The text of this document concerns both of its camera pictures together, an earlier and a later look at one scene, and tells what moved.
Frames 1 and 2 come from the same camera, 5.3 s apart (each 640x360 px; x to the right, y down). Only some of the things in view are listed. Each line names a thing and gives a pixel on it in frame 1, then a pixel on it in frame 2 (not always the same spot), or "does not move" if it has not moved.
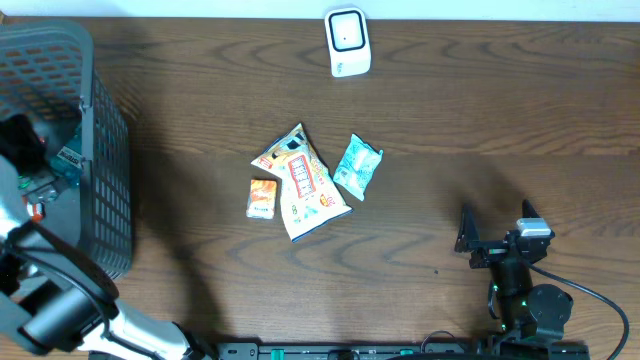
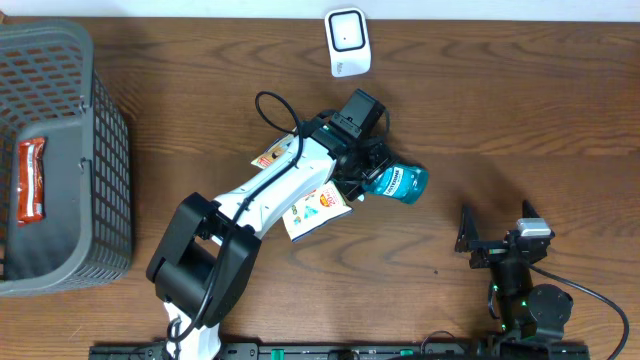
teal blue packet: [68, 161] → [405, 183]
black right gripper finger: [469, 231] does not move
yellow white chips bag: [310, 196] does not move
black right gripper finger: [528, 211] does not move
